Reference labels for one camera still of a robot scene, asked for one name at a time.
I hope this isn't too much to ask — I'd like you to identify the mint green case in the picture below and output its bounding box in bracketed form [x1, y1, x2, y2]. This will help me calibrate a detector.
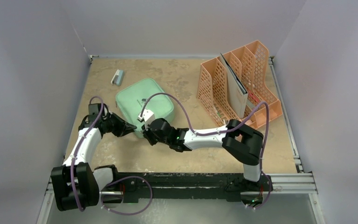
[116, 78, 175, 139]

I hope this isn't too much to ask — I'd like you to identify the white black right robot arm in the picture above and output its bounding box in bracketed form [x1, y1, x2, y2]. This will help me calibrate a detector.
[142, 118, 264, 190]

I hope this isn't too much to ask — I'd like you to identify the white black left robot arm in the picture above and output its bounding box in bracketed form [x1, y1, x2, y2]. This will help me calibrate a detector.
[50, 103, 137, 211]

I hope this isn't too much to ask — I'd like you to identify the grey folder in organizer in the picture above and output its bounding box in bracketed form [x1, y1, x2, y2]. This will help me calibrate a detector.
[219, 53, 248, 119]

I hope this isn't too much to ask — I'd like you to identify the peach plastic file organizer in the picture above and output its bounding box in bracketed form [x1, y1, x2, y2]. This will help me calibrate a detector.
[196, 40, 283, 126]

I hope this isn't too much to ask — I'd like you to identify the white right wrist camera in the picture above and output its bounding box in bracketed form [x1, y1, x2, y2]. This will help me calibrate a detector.
[137, 109, 155, 126]

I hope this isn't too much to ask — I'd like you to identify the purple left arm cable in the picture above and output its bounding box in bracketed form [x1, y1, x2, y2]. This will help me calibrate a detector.
[70, 96, 105, 213]

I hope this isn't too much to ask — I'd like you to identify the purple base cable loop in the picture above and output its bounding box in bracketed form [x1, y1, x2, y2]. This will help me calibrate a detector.
[101, 176, 154, 217]

